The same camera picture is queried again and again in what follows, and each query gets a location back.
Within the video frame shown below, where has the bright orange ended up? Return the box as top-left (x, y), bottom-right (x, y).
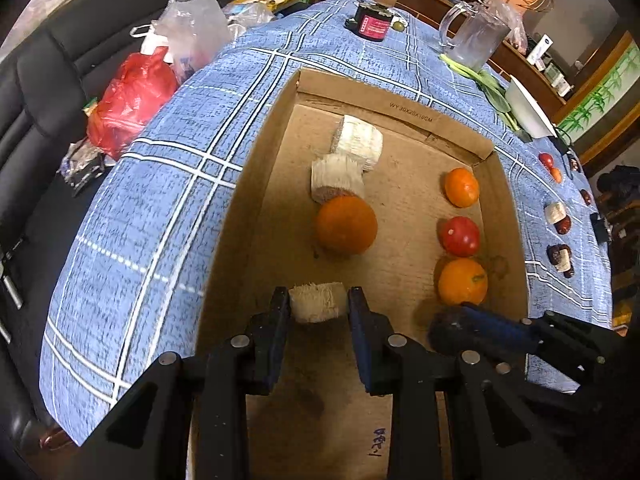
top-left (444, 167), bottom-right (481, 209)

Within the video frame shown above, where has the black power cable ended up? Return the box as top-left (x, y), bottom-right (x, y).
top-left (552, 127), bottom-right (576, 158)

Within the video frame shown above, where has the blue plaid tablecloth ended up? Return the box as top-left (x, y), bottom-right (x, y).
top-left (39, 0), bottom-right (615, 448)

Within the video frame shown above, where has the red plastic bag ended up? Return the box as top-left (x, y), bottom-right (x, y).
top-left (86, 46), bottom-right (179, 161)

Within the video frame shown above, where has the clear plastic bag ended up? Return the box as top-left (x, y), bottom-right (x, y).
top-left (131, 0), bottom-right (232, 86)

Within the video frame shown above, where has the orange with green stem mark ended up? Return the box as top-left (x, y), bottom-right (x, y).
top-left (437, 258), bottom-right (489, 307)

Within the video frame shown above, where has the green leek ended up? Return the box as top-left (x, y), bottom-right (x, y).
top-left (440, 54), bottom-right (523, 131)

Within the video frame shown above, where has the white bowl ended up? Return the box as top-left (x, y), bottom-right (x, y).
top-left (505, 75), bottom-right (557, 139)

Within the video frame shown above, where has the cardboard box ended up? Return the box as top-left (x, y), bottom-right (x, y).
top-left (186, 67), bottom-right (532, 480)

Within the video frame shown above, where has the black sofa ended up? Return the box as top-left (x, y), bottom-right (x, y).
top-left (0, 0), bottom-right (257, 461)

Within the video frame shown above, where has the crumpled plastic bag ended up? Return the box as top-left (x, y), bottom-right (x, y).
top-left (492, 0), bottom-right (528, 53)

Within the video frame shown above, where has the clear glass pitcher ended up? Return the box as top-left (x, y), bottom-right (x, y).
top-left (439, 0), bottom-right (512, 72)

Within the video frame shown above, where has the black packet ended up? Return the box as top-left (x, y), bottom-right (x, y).
top-left (59, 142), bottom-right (108, 196)

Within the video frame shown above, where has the dark orange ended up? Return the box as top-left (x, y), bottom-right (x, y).
top-left (315, 195), bottom-right (378, 256)

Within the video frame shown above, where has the white bottle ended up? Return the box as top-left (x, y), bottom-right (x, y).
top-left (527, 35), bottom-right (555, 68)

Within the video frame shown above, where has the black bottle with red label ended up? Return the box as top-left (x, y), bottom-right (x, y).
top-left (345, 0), bottom-right (399, 43)

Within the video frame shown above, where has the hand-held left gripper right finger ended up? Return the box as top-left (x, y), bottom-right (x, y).
top-left (348, 286), bottom-right (557, 480)

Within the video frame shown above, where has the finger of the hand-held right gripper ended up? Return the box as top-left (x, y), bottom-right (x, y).
top-left (492, 357), bottom-right (586, 403)
top-left (427, 302), bottom-right (608, 378)

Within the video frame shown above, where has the translucent plastic bag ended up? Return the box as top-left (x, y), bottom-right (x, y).
top-left (222, 0), bottom-right (277, 38)

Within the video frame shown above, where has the white loofah piece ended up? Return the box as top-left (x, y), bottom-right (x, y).
top-left (331, 114), bottom-right (384, 172)
top-left (310, 153), bottom-right (367, 205)
top-left (288, 281), bottom-right (349, 324)

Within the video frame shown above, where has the black device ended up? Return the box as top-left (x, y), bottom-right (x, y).
top-left (589, 211), bottom-right (613, 245)

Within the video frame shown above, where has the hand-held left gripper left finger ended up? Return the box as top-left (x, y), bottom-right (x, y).
top-left (85, 286), bottom-right (293, 480)

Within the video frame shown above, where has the bamboo wall sticker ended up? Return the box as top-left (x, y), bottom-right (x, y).
top-left (557, 45), bottom-right (640, 146)

